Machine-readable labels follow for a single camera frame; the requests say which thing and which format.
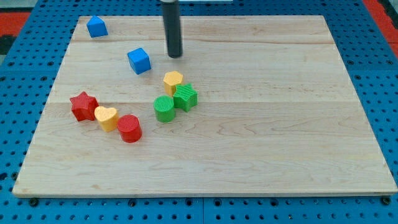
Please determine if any blue cube block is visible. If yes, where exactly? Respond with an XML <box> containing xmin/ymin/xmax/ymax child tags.
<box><xmin>127</xmin><ymin>48</ymin><xmax>151</xmax><ymax>75</ymax></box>

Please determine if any blue triangle block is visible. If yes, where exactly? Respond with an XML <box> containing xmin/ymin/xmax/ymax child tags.
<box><xmin>86</xmin><ymin>16</ymin><xmax>108</xmax><ymax>38</ymax></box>

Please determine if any green star block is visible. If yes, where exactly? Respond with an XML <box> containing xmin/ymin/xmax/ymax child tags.
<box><xmin>173</xmin><ymin>83</ymin><xmax>198</xmax><ymax>112</ymax></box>

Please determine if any green cylinder block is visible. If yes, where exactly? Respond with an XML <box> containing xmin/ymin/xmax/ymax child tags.
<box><xmin>154</xmin><ymin>95</ymin><xmax>175</xmax><ymax>123</ymax></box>

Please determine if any yellow hexagon block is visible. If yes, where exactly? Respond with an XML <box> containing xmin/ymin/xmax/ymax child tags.
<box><xmin>163</xmin><ymin>71</ymin><xmax>183</xmax><ymax>96</ymax></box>

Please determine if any light wooden board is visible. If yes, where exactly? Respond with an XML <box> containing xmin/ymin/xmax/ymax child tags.
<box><xmin>13</xmin><ymin>16</ymin><xmax>397</xmax><ymax>198</ymax></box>

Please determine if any red cylinder block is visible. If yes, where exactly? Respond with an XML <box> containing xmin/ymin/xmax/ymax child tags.
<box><xmin>117</xmin><ymin>114</ymin><xmax>142</xmax><ymax>143</ymax></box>

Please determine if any yellow heart block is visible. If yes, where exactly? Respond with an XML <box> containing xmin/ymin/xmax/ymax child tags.
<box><xmin>95</xmin><ymin>106</ymin><xmax>119</xmax><ymax>132</ymax></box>

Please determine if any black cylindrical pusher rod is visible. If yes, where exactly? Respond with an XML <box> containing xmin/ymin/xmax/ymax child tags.
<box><xmin>160</xmin><ymin>0</ymin><xmax>183</xmax><ymax>58</ymax></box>

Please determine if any red star block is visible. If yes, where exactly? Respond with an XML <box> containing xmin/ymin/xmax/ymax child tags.
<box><xmin>70</xmin><ymin>91</ymin><xmax>99</xmax><ymax>121</ymax></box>

